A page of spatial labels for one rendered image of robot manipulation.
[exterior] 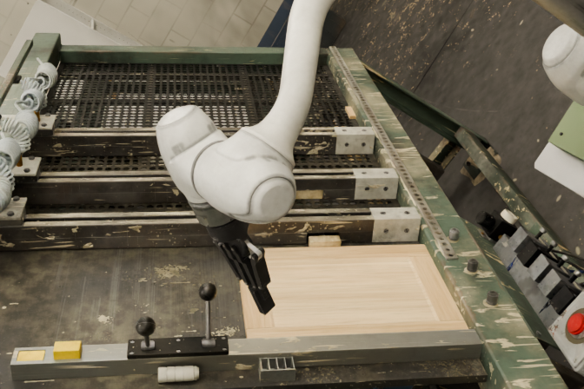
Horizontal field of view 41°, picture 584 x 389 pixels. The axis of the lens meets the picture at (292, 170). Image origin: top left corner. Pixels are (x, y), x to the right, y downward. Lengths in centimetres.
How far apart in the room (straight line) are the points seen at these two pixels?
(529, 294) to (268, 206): 94
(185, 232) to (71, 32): 369
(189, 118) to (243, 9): 578
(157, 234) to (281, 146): 86
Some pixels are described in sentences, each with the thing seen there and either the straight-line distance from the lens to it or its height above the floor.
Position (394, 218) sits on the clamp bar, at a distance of 203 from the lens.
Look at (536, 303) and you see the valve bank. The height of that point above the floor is 74.
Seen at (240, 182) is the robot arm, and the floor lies 162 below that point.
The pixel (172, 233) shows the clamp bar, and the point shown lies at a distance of 197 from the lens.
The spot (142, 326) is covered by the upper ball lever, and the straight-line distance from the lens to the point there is 149.
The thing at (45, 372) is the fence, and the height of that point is 165.
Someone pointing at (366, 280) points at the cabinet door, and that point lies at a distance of 188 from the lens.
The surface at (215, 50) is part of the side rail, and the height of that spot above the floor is 131.
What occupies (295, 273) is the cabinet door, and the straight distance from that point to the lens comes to 187.
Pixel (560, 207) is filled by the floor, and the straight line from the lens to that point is 316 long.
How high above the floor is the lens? 196
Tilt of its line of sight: 21 degrees down
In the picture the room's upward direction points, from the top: 61 degrees counter-clockwise
